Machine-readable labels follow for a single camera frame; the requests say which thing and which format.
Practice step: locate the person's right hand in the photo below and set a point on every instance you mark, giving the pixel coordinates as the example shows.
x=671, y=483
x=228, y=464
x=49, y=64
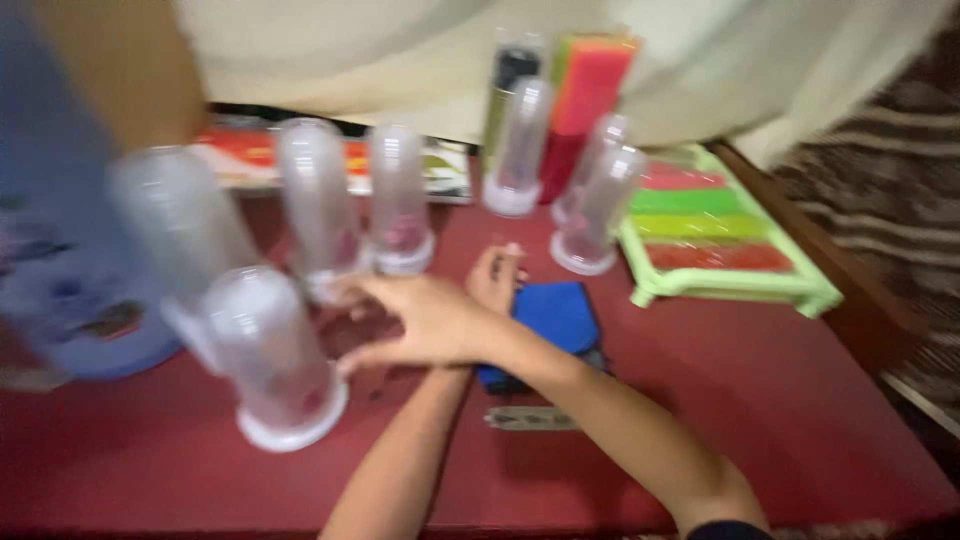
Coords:
x=427, y=322

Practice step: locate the person's left hand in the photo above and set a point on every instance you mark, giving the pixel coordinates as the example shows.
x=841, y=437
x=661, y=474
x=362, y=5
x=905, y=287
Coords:
x=493, y=281

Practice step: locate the person's right fingers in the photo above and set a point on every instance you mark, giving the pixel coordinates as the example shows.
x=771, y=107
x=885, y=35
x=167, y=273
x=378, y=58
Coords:
x=360, y=294

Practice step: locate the person's left fingers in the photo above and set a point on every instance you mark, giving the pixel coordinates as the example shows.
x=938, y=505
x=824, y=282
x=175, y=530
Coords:
x=507, y=259

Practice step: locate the blue cloth pouch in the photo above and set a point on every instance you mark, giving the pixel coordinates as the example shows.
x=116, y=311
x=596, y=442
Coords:
x=559, y=315

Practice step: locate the clear plastic tube white base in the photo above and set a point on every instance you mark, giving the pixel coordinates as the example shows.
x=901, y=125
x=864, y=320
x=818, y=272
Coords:
x=519, y=150
x=600, y=214
x=180, y=217
x=262, y=352
x=397, y=195
x=319, y=195
x=606, y=131

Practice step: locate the small pale printed label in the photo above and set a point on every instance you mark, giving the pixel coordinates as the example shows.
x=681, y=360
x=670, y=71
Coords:
x=529, y=418

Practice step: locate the black and green bottle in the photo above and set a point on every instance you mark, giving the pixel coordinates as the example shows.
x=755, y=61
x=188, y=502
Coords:
x=510, y=71

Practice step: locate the lime yellow strip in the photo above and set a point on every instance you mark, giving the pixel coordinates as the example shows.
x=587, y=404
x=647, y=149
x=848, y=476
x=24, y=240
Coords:
x=697, y=226

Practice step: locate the colourful sheets in red holder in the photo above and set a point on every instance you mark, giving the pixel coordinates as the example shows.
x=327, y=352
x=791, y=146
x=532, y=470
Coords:
x=592, y=82

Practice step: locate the red strip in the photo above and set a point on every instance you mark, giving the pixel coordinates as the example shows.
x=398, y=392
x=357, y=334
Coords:
x=716, y=257

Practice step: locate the light green plastic tray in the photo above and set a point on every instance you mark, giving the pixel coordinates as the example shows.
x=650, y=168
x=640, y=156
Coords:
x=720, y=283

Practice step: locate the white cloth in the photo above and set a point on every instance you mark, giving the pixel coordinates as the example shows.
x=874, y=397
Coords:
x=712, y=67

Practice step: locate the large blue plastic container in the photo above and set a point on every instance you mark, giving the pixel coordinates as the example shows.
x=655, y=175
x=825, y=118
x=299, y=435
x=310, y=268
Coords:
x=52, y=262

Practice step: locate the brown cardboard box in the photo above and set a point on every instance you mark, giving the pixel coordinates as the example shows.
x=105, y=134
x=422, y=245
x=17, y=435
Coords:
x=127, y=67

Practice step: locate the black sleeve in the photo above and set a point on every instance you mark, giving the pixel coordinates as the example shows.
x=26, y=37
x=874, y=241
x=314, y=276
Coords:
x=727, y=532

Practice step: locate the brown striped fabric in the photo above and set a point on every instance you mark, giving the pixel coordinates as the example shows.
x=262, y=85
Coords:
x=892, y=202

